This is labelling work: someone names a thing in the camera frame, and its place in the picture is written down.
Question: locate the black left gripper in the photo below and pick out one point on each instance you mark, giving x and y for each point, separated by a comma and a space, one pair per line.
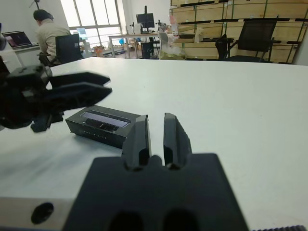
21, 106

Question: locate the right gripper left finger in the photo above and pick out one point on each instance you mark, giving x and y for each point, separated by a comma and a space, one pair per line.
139, 142

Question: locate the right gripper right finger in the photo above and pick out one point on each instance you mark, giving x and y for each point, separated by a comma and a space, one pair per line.
174, 139

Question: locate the black box lid with window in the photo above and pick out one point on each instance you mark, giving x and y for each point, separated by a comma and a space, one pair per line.
101, 134

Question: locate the black office chair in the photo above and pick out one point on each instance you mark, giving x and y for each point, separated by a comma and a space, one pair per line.
68, 47

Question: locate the seated person beige sweater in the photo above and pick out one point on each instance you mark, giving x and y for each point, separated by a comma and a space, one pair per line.
51, 33

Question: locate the white desk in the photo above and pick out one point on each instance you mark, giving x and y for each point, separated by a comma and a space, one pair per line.
24, 51

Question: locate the white work table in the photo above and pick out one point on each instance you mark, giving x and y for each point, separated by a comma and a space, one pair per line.
132, 35

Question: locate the black computer tower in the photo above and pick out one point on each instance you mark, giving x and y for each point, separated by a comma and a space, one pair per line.
147, 49

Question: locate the large window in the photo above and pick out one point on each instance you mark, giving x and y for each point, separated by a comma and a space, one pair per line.
103, 12

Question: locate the open laptop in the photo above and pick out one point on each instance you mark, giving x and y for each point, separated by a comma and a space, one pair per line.
16, 39

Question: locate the yellow green plastic bag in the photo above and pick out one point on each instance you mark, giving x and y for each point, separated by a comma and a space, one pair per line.
170, 55

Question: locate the black computer monitor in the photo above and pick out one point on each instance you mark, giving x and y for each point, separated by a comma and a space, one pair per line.
145, 20

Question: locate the black tripod pole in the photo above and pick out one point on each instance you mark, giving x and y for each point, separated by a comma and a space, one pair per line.
36, 3

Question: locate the white plastic chair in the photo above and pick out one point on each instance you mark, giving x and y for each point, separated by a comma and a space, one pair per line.
163, 38

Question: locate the pink white bag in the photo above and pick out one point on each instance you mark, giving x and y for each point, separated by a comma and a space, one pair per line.
173, 22

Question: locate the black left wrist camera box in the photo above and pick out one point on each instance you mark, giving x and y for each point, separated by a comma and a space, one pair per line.
29, 72

